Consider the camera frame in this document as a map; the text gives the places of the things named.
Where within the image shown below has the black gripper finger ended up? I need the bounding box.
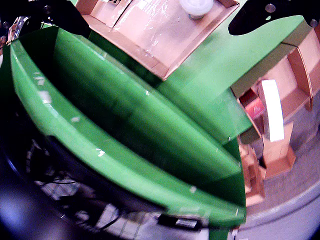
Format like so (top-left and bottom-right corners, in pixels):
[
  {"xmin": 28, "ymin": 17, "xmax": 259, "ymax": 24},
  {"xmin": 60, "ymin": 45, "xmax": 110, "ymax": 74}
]
[
  {"xmin": 0, "ymin": 0, "xmax": 91, "ymax": 38},
  {"xmin": 227, "ymin": 0, "xmax": 320, "ymax": 36}
]

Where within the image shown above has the divided cardboard box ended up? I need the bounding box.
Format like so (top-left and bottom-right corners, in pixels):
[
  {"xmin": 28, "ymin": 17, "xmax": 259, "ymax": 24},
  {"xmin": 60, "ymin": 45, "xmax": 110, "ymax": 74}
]
[{"xmin": 230, "ymin": 22, "xmax": 320, "ymax": 145}]

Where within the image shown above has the shallow cardboard tray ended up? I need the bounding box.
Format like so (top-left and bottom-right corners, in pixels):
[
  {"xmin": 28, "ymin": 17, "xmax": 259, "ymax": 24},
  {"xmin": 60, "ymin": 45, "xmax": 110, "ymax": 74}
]
[{"xmin": 74, "ymin": 0, "xmax": 241, "ymax": 81}]

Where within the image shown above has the dark red product box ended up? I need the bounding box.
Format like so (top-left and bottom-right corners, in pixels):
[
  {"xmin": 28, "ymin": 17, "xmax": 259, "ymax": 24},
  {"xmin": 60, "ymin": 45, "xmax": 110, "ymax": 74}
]
[{"xmin": 239, "ymin": 89, "xmax": 265, "ymax": 123}]

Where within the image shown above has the white bottle with cap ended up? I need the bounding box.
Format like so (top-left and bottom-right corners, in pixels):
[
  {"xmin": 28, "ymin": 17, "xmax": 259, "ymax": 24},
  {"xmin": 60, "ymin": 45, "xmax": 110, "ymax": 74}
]
[{"xmin": 178, "ymin": 0, "xmax": 215, "ymax": 20}]

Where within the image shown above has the green metal shelf structure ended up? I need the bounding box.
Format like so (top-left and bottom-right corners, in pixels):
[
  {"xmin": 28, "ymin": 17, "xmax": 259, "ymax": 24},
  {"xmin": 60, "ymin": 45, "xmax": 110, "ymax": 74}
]
[{"xmin": 8, "ymin": 26, "xmax": 247, "ymax": 226}]

